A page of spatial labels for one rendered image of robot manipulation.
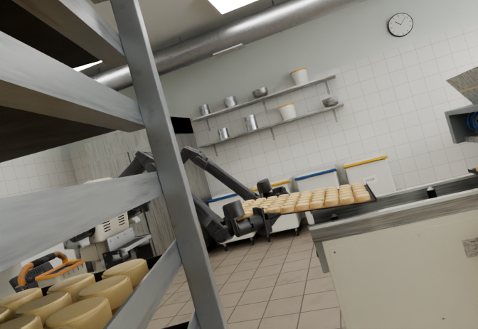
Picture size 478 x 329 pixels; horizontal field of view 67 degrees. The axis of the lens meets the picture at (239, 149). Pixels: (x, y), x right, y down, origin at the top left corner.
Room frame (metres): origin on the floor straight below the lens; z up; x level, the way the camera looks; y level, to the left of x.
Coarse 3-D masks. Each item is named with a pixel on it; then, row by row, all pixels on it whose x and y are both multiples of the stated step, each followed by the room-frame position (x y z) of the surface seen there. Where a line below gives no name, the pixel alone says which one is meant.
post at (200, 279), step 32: (128, 0) 0.46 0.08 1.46; (128, 32) 0.46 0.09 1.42; (128, 64) 0.46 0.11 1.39; (160, 96) 0.46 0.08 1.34; (160, 128) 0.46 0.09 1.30; (160, 160) 0.46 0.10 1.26; (192, 224) 0.46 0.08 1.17; (192, 256) 0.46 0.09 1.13; (192, 288) 0.46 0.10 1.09; (224, 320) 0.47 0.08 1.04
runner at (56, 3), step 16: (16, 0) 0.27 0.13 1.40; (32, 0) 0.28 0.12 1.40; (48, 0) 0.29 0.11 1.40; (64, 0) 0.30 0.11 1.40; (80, 0) 0.34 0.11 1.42; (48, 16) 0.31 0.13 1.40; (64, 16) 0.32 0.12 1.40; (80, 16) 0.33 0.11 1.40; (96, 16) 0.38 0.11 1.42; (64, 32) 0.35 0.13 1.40; (80, 32) 0.36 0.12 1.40; (96, 32) 0.37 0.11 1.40; (112, 32) 0.43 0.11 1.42; (96, 48) 0.41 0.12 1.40; (112, 48) 0.42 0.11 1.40; (112, 64) 0.47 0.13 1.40
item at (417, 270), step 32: (416, 224) 1.32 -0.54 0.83; (448, 224) 1.30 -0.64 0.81; (352, 256) 1.38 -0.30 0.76; (384, 256) 1.35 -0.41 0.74; (416, 256) 1.33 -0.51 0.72; (448, 256) 1.30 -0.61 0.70; (352, 288) 1.39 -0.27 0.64; (384, 288) 1.36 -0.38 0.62; (416, 288) 1.33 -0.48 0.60; (448, 288) 1.31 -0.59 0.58; (352, 320) 1.39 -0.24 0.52; (384, 320) 1.37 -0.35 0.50; (416, 320) 1.34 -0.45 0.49; (448, 320) 1.32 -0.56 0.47
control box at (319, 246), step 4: (316, 244) 1.46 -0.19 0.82; (320, 244) 1.45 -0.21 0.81; (316, 248) 1.46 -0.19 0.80; (320, 248) 1.45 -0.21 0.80; (320, 252) 1.45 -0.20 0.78; (320, 256) 1.45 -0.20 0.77; (324, 256) 1.45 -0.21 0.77; (320, 260) 1.46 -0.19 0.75; (324, 260) 1.45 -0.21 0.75; (324, 264) 1.45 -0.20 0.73; (324, 268) 1.45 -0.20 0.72; (328, 268) 1.45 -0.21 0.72; (324, 272) 1.45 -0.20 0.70; (328, 272) 1.45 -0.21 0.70
